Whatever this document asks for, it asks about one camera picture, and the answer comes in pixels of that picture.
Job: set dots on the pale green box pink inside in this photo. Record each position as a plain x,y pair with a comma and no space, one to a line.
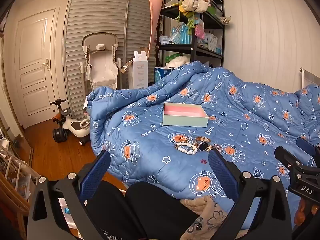
185,110

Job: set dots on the row of blue bottles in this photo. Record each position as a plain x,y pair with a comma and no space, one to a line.
182,33

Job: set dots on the black metal shelf rack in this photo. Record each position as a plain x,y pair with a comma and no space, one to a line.
193,52

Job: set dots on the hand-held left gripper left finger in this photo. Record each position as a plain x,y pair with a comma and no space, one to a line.
96,172

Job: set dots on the tall white carton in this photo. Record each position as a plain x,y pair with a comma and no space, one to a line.
140,72

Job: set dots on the pink spiky toy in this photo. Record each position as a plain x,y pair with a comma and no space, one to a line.
200,31

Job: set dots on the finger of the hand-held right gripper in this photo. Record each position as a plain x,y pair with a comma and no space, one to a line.
306,146
285,155

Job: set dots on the white panelled door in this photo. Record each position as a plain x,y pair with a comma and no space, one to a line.
35,55

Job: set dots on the white baby high chair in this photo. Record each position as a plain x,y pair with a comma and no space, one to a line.
103,65

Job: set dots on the white plastic basket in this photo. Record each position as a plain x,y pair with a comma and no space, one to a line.
210,42

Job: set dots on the grey louvred wardrobe doors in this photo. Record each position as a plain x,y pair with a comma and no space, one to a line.
105,10

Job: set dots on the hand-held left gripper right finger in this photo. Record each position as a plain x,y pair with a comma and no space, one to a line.
222,175

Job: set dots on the beige printed cloth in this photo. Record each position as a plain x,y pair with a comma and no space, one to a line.
205,210

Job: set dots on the person's black trouser legs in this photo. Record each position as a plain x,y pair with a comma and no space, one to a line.
150,210

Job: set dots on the white plastic bag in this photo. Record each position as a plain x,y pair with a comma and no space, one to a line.
178,61

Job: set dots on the white ride-on toy car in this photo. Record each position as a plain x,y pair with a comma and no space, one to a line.
75,127

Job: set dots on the gold wrist watch dark dial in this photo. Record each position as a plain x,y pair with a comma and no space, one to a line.
202,145

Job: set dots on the black orange balance bike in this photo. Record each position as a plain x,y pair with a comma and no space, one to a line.
58,132

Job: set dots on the blue bear printed blanket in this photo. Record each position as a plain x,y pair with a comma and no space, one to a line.
250,130

